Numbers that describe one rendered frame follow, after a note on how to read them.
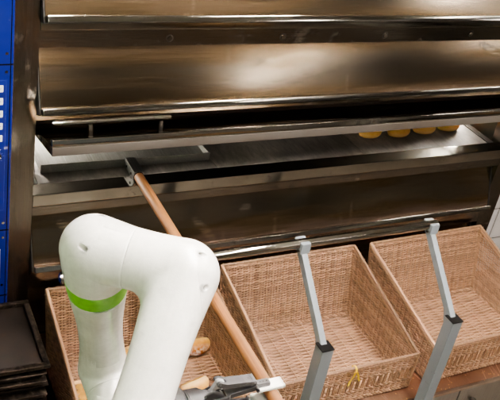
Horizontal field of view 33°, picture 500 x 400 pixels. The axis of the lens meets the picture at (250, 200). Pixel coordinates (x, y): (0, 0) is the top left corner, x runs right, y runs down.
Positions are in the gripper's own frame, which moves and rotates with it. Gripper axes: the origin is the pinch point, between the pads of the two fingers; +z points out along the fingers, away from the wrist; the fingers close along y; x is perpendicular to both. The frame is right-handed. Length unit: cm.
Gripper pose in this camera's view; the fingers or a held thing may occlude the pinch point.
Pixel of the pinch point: (267, 390)
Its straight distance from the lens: 192.5
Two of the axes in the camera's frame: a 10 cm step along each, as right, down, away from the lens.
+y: -1.7, 8.4, 5.1
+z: 8.9, -0.8, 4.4
